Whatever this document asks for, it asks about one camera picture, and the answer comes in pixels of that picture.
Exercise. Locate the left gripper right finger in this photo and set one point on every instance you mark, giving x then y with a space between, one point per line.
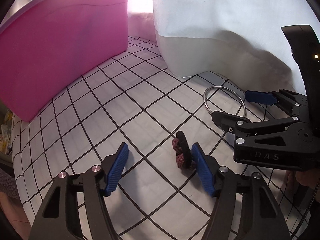
203 170

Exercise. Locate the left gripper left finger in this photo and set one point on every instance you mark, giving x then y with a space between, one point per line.
114 166

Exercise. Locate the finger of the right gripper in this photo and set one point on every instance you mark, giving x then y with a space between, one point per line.
260 97
227 122

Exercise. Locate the black tie with maroon knot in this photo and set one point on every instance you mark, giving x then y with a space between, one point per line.
184 158

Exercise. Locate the plain silver bangle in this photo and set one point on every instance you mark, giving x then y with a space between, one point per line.
225 99

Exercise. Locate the right hand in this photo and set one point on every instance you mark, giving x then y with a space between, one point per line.
308 178

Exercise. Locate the white black grid bedsheet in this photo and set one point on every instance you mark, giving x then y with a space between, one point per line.
132 98

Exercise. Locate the white curtain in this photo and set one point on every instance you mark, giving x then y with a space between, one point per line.
241 40

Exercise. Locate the pink plastic tub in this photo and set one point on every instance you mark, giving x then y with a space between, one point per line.
48 44

